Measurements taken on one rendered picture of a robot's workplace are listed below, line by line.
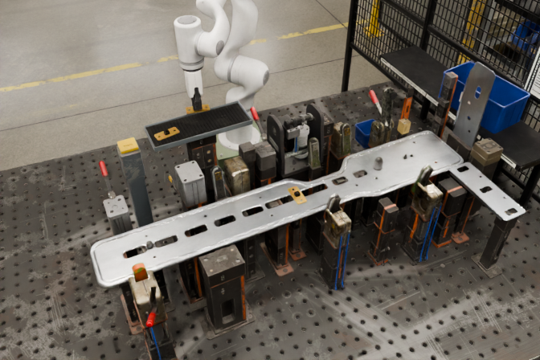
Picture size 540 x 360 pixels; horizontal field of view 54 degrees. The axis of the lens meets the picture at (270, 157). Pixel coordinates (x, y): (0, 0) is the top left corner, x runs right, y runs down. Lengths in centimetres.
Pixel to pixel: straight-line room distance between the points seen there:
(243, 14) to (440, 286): 125
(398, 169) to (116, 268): 105
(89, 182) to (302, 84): 226
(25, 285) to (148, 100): 230
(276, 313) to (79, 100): 283
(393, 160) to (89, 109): 270
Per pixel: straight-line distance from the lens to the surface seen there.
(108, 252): 176
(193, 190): 180
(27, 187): 255
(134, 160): 188
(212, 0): 178
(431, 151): 213
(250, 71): 213
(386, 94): 203
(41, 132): 408
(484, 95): 207
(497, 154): 213
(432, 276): 209
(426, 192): 189
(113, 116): 406
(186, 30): 169
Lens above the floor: 231
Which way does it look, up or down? 41 degrees down
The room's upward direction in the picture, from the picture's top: straight up
